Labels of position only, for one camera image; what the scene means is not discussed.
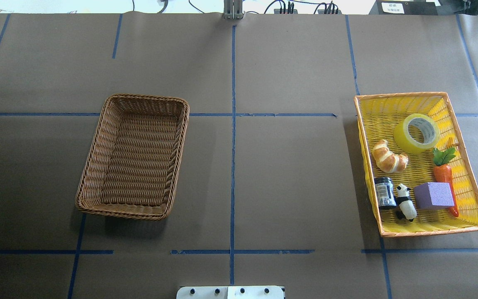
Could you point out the yellow tape roll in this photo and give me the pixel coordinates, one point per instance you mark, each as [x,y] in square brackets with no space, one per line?
[425,125]

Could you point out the brown wicker basket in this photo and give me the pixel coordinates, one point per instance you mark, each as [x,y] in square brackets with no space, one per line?
[134,161]

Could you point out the yellow woven basket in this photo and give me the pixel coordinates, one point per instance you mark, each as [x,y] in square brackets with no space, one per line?
[377,117]

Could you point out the toy croissant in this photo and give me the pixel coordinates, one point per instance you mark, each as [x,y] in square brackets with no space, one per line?
[386,160]

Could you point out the panda figurine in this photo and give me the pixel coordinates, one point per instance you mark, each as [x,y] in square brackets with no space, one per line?
[405,206]

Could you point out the purple foam block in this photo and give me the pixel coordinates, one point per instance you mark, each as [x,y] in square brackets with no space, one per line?
[433,196]

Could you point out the black box with label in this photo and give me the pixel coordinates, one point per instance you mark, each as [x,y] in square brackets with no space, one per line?
[403,7]

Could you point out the toy carrot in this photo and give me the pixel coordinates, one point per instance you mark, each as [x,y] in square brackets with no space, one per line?
[443,172]

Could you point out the aluminium frame post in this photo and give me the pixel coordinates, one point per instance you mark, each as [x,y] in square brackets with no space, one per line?
[233,9]

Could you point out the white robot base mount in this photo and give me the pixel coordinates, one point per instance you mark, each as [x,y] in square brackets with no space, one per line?
[232,292]

